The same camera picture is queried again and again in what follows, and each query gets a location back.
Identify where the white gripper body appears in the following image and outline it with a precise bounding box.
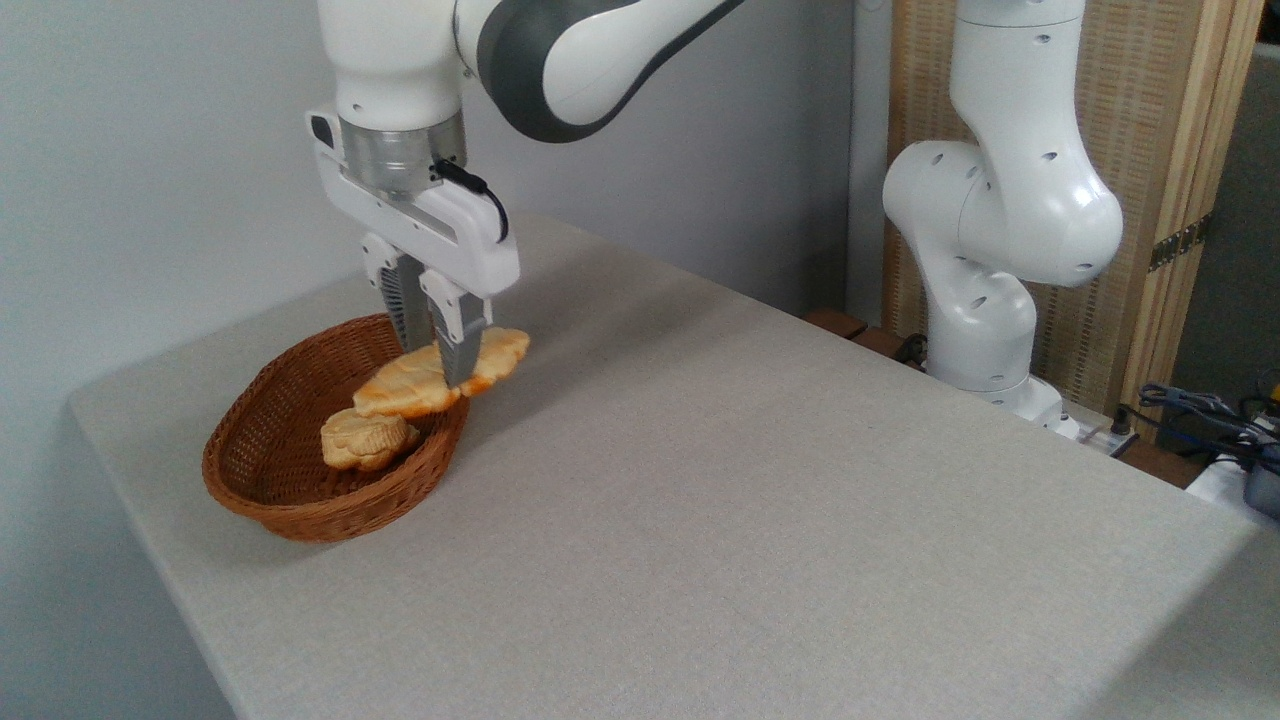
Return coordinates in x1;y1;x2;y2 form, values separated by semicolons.
306;108;522;299

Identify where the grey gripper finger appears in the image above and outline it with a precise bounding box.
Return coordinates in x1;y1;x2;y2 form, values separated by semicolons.
419;265;492;390
361;233;434;354

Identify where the long golden flaky bread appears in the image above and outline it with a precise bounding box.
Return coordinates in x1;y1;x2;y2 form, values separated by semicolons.
352;327;532;420

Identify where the small round bread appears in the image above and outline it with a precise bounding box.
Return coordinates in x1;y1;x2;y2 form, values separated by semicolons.
320;408;422;473

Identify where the brown wicker basket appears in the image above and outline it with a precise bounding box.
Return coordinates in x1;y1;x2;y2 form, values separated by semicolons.
202;313;471;544

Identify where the white power strip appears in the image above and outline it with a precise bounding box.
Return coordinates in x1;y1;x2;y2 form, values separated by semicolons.
1072;420;1141;458

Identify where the wooden rattan folding screen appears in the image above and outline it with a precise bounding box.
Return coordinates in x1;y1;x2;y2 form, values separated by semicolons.
885;0;1267;417

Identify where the black metal screen hinge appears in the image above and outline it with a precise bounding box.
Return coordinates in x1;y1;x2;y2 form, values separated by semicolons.
1148;216;1209;273

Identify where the white box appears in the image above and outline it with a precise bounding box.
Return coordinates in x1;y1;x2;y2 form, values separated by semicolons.
1185;455;1280;533

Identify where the grey-blue device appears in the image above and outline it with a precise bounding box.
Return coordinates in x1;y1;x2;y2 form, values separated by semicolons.
1242;440;1280;522

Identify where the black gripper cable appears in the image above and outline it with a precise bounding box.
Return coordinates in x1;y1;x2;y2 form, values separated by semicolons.
431;159;510;244

